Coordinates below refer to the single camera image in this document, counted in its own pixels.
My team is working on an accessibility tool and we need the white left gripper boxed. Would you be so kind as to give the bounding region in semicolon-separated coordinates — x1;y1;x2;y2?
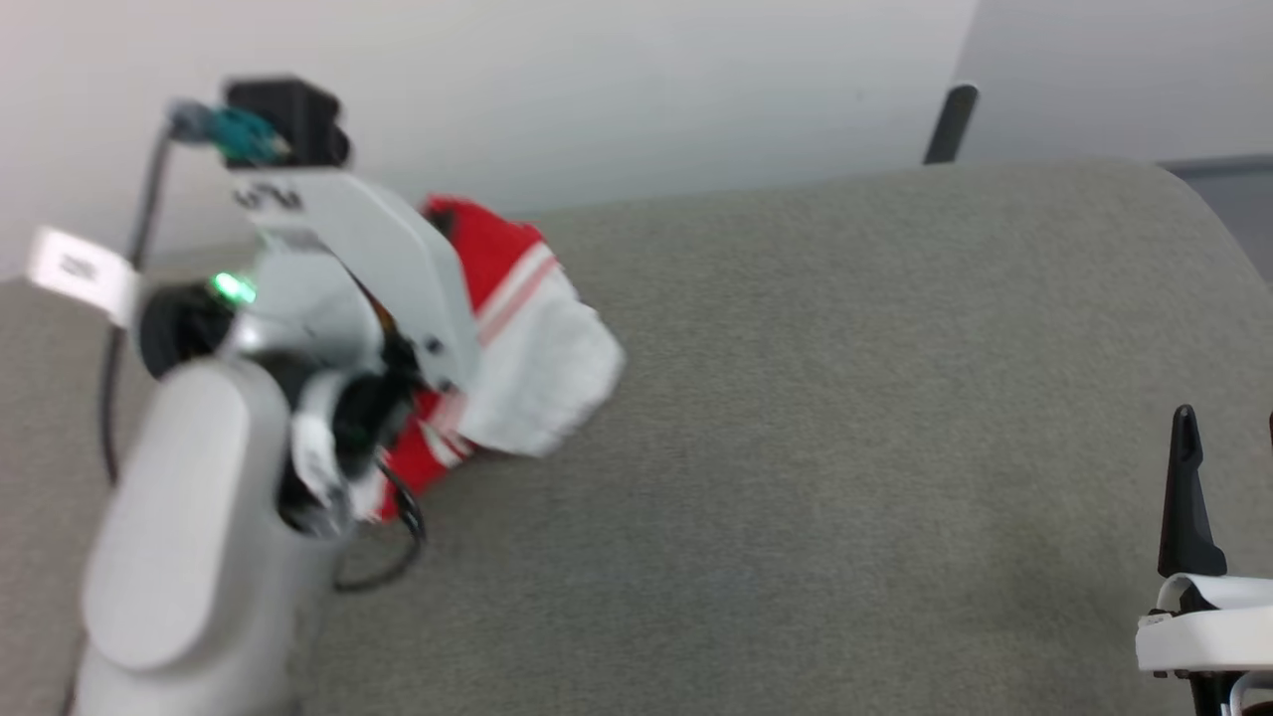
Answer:
214;169;483;395

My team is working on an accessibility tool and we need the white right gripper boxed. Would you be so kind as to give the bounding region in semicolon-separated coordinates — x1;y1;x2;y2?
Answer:
1136;405;1273;675

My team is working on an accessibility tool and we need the black upright pole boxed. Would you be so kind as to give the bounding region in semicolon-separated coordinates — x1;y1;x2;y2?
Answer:
923;85;981;166

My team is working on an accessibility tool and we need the thin black left gripper cable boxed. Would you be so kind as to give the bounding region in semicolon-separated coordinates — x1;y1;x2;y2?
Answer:
333;452;429;595

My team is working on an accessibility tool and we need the red and white basketball jersey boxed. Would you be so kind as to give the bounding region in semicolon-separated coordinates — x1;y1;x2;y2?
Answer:
373;196;628;523

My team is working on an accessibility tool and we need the white paper cable label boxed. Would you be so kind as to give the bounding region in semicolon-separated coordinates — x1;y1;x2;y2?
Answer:
25;227;140;327

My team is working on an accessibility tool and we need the teal left camera cable connector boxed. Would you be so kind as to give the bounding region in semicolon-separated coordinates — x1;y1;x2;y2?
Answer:
169;99;291;166

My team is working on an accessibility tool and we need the dark left camera cable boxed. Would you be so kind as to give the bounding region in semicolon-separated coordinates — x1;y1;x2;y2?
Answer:
97;124;178;488

